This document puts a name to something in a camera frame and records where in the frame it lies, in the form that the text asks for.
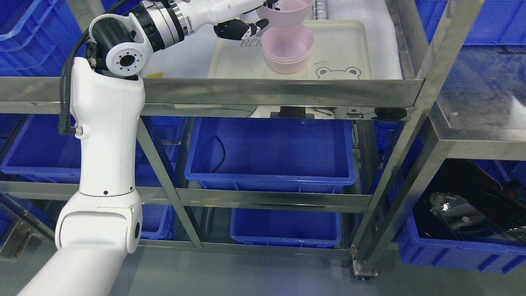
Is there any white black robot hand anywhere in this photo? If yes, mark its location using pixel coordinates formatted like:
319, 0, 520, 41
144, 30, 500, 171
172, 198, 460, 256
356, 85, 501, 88
179, 0, 280, 40

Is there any pink bowl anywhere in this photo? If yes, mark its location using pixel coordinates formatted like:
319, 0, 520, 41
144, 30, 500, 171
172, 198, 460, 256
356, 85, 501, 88
256, 0, 314, 28

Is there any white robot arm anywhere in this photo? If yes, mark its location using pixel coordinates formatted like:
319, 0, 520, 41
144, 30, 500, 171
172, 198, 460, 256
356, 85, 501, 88
19, 0, 264, 296

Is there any stack of pink bowls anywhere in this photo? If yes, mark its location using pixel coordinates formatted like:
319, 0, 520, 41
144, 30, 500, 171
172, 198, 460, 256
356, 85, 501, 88
261, 25, 314, 74

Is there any steel shelf rack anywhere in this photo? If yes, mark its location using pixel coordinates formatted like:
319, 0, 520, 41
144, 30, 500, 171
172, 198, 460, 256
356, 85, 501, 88
0, 0, 483, 282

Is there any blue crate middle shelf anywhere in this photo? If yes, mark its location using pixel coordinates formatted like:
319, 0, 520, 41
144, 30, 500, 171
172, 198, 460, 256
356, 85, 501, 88
185, 117, 356, 194

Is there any blue crate shelf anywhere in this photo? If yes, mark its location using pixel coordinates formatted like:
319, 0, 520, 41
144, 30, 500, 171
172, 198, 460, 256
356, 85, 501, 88
230, 208, 342, 249
1, 114, 187, 184
185, 117, 356, 194

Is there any blue crate left shelf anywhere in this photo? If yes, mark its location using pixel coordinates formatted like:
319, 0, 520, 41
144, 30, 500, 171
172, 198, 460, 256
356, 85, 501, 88
1, 114, 187, 184

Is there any blue crate bottom shelf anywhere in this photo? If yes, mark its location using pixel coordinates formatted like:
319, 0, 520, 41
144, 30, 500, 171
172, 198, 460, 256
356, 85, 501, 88
230, 208, 342, 249

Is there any cream bear tray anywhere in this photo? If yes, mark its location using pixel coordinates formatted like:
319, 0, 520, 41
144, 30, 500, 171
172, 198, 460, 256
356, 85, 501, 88
208, 19, 373, 79

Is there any blue crate bottom left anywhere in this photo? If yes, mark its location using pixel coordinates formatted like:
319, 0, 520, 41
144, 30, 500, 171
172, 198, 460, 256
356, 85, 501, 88
141, 204, 177, 240

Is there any steel table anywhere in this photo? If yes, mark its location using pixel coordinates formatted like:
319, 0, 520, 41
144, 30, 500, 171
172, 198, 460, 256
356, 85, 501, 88
429, 45, 526, 160

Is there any blue crate with helmet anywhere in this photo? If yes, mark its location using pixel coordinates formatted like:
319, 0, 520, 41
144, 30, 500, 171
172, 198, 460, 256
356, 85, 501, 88
397, 160, 525, 274

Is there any black helmet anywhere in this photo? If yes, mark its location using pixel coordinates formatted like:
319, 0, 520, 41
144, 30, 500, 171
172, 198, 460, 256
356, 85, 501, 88
413, 159, 525, 247

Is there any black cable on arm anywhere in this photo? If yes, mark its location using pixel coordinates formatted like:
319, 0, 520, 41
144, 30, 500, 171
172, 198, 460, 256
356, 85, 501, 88
58, 0, 128, 136

